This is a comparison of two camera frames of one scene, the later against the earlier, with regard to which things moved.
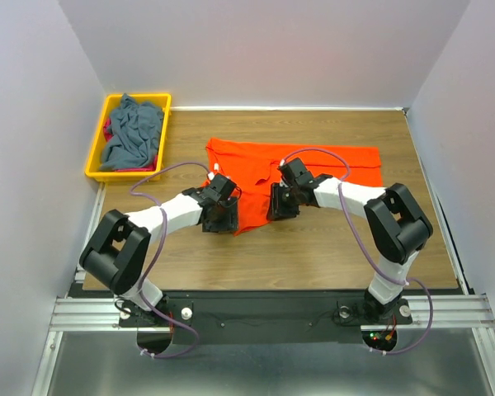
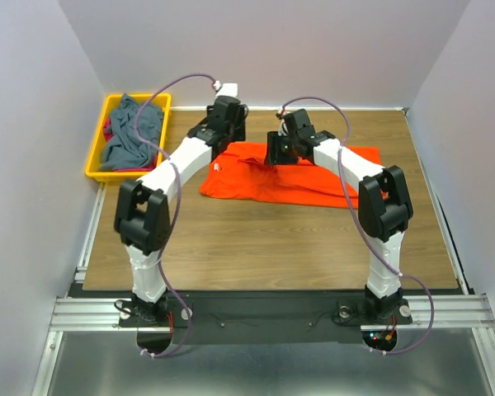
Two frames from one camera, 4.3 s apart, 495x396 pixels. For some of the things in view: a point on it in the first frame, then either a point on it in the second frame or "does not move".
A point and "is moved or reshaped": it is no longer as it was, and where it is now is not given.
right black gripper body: (294, 189) → (294, 140)
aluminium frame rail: (99, 315) does not move
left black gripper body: (232, 200) → (236, 133)
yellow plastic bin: (93, 167) does not move
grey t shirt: (136, 133) does not move
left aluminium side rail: (92, 226) does not move
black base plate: (271, 317) does not move
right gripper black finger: (282, 203) → (279, 150)
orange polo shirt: (255, 167) is moved or reshaped
